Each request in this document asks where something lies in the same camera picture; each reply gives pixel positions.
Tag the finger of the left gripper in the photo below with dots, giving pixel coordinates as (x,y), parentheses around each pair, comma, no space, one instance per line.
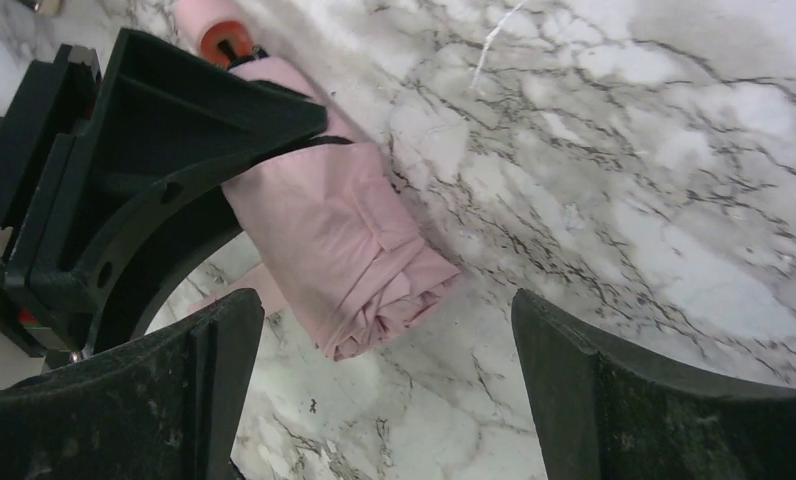
(166,128)
(165,259)

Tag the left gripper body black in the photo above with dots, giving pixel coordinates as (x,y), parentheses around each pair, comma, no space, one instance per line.
(48,102)

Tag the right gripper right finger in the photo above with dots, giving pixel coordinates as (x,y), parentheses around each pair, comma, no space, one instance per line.
(606,408)

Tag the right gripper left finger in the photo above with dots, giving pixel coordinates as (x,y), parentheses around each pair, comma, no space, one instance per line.
(164,406)

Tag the pink folding umbrella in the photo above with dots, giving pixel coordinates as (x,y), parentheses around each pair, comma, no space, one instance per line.
(337,245)

